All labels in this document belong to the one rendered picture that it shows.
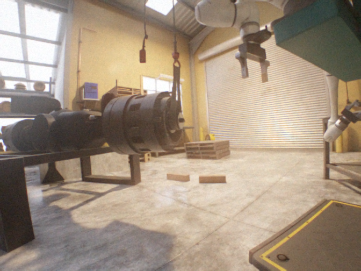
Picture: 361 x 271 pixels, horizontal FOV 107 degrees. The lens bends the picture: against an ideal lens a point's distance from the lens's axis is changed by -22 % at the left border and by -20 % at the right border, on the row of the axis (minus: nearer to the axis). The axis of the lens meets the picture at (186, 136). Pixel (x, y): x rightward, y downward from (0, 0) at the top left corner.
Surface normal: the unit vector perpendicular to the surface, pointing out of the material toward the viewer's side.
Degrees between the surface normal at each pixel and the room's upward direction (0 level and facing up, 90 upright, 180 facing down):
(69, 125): 90
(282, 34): 90
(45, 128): 90
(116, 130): 101
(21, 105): 90
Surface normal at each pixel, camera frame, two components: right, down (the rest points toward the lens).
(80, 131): 0.00, 0.01
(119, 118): -0.34, -0.10
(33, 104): 0.69, -0.04
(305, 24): -0.88, 0.05
